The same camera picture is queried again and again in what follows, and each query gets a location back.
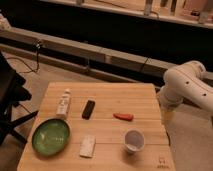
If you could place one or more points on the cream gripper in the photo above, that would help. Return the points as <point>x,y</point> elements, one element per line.
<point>167,116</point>

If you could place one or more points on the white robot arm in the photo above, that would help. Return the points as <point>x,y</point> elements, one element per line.
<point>184,81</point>

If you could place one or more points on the white ceramic cup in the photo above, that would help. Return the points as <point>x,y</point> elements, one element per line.
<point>134,141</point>

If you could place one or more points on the black rectangular block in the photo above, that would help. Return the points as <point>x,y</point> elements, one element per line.
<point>88,109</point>

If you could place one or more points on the white sponge block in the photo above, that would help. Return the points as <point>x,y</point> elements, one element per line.
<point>87,146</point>

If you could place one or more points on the white tube bottle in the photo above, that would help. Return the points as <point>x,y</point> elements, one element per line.
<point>64,104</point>

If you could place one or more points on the green plate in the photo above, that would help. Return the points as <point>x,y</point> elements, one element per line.
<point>50,137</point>

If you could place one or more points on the black office chair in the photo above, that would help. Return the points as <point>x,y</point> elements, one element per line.
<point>11,93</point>

